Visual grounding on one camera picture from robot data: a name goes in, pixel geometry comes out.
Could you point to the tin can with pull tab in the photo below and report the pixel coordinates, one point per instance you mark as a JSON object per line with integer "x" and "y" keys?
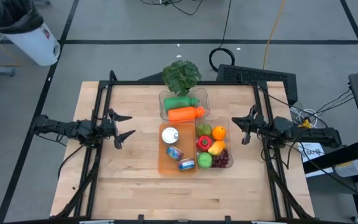
{"x": 175, "y": 152}
{"x": 170, "y": 136}
{"x": 186, "y": 164}

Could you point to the silver metal bracket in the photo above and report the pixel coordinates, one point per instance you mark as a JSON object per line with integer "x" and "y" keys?
{"x": 267, "y": 222}
{"x": 96, "y": 222}

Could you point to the green potted plant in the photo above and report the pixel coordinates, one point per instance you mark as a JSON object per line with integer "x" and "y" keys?
{"x": 181, "y": 77}

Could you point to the red grapes bunch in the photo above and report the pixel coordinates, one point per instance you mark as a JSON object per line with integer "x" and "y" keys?
{"x": 221, "y": 159}

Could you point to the dark green pear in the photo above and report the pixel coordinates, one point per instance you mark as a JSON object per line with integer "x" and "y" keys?
{"x": 204, "y": 129}

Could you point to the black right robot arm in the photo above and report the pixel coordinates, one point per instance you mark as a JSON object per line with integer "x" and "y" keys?
{"x": 312, "y": 135}

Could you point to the orange translucent storage bin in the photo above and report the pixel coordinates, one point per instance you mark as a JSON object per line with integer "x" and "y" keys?
{"x": 166, "y": 166}

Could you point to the green plastic bottle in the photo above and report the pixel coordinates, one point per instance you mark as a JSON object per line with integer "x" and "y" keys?
{"x": 179, "y": 103}

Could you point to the orange fruit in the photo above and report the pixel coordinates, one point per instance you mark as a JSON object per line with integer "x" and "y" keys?
{"x": 219, "y": 132}

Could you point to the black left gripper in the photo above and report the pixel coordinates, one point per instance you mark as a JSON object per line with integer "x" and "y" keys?
{"x": 108, "y": 129}

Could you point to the white trash can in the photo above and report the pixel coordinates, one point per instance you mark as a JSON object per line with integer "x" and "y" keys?
{"x": 36, "y": 46}

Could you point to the white plastic box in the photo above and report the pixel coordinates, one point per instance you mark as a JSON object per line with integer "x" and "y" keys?
{"x": 350, "y": 168}

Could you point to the white paper sign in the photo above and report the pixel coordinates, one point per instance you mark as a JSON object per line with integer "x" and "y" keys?
{"x": 311, "y": 152}

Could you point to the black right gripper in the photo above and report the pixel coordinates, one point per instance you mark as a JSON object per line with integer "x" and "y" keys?
{"x": 263, "y": 126}

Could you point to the black trash bag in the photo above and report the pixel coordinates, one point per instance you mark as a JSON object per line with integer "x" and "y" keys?
{"x": 15, "y": 15}

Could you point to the clear bin with wavy rim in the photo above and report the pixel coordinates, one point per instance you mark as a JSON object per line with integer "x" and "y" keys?
{"x": 205, "y": 101}

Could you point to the bright green apple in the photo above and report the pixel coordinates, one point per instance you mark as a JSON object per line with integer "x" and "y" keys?
{"x": 204, "y": 160}

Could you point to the black aluminium frame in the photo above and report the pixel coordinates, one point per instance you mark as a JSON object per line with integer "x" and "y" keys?
{"x": 182, "y": 83}

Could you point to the yellow connector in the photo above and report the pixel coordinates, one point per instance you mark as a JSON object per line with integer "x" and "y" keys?
{"x": 305, "y": 124}

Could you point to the clear rectangular storage bin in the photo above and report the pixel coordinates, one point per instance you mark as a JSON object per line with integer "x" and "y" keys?
{"x": 230, "y": 146}

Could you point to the black table clamp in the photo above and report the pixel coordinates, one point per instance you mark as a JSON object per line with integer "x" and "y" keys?
{"x": 140, "y": 217}
{"x": 227, "y": 218}

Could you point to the red bell pepper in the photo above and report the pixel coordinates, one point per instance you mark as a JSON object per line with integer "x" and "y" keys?
{"x": 204, "y": 143}

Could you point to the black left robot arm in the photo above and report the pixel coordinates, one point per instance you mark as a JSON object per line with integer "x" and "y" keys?
{"x": 67, "y": 129}

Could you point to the orange plastic bottle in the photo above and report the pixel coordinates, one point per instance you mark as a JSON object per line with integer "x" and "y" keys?
{"x": 185, "y": 114}

